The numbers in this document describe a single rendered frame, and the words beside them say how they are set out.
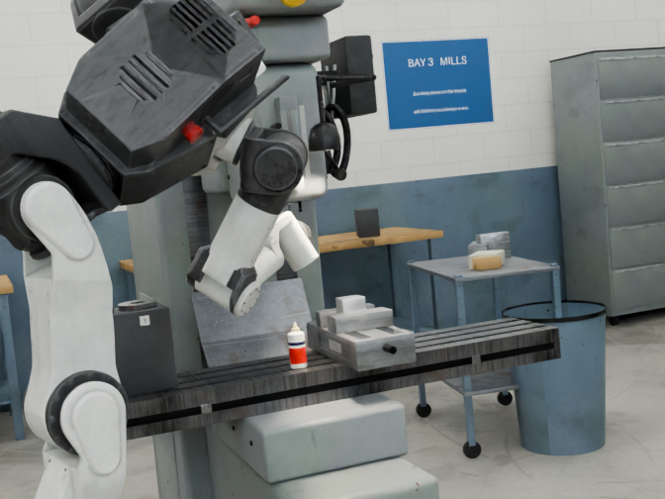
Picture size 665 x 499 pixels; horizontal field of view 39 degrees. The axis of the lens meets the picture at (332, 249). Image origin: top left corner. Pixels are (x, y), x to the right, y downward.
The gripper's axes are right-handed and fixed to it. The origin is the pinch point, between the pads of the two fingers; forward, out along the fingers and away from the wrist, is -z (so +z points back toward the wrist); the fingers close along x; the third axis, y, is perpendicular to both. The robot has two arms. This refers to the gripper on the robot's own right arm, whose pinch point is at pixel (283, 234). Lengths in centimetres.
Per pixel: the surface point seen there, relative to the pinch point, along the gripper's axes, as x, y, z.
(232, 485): 18, 63, -9
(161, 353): 30.8, 23.5, 12.6
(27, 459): 125, 121, -275
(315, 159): -8.6, -17.0, 7.3
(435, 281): -124, 64, -382
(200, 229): 20.0, -1.6, -32.7
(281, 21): -3, -48, 13
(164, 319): 29.3, 15.8, 12.2
